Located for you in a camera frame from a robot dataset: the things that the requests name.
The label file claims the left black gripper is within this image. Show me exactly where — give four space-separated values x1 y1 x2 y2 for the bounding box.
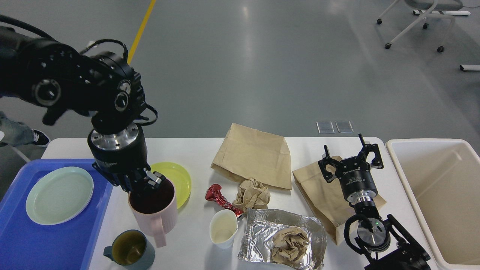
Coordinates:
87 123 166 198

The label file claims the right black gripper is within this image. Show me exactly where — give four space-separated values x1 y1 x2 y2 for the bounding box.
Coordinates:
318 133 384 204

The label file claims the pink mug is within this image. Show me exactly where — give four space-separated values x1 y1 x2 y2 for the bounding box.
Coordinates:
127 179 178 248

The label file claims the yellow plastic plate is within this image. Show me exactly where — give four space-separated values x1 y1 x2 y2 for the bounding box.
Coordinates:
151 161 192 209

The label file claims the dark teal mug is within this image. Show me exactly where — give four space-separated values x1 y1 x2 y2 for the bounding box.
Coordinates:
103 229 155 270

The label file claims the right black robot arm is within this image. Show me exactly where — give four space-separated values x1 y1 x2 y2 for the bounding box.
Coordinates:
318 134 431 270

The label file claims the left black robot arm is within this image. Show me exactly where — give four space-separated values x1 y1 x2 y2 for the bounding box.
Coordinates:
1 15 166 198

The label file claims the right floor outlet plate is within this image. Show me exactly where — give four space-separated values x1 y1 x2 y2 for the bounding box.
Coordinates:
335 121 354 133

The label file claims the floor outlet plate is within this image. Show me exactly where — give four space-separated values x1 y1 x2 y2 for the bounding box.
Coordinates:
335 121 354 133
316 121 335 134

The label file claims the brown paper bag under gripper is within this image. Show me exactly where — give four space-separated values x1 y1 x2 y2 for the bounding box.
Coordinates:
292 156 387 246

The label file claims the left floor outlet plate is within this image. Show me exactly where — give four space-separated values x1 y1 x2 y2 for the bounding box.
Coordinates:
316 121 335 134

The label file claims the red foil wrapper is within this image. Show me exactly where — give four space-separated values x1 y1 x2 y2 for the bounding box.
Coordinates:
205 183 244 218

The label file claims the pale green plate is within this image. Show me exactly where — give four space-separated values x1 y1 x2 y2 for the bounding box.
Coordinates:
25 167 94 225

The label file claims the white paper cup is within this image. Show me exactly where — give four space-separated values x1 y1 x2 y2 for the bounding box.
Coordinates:
209 210 238 249

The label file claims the white plastic bin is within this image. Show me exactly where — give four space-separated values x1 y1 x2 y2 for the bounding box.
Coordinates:
386 138 480 270

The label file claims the crumpled paper in tray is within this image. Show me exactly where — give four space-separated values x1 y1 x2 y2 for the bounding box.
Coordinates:
271 227 310 266

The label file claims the large brown paper bag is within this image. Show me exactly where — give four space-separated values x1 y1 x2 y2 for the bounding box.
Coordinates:
211 123 292 190

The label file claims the crumpled brown paper ball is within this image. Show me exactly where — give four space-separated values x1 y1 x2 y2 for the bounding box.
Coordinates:
232 178 270 212

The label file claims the aluminium foil tray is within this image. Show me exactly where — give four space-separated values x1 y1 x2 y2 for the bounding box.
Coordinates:
238 210 327 270

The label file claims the black white sneaker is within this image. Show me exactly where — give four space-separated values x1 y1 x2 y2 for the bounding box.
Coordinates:
32 129 50 147

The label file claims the blue plastic tray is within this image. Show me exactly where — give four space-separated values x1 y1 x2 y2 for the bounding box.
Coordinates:
0 159 113 270

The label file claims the person leg in jeans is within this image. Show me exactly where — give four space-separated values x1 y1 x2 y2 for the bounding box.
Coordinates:
0 111 35 147

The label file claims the white bar on floor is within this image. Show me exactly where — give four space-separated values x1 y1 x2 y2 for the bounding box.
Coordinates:
459 64 480 72

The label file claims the office chair with castors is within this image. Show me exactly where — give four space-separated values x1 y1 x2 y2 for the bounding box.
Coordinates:
384 0 464 53

